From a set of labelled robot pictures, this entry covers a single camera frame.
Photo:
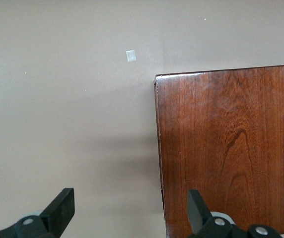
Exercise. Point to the small grey tape patch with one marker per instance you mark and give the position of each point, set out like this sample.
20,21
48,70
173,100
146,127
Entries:
131,56

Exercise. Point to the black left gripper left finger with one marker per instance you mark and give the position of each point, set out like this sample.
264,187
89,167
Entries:
55,215

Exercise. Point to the dark brown wooden cabinet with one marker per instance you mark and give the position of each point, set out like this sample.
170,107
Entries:
226,148

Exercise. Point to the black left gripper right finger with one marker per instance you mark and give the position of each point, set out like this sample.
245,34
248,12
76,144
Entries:
199,215

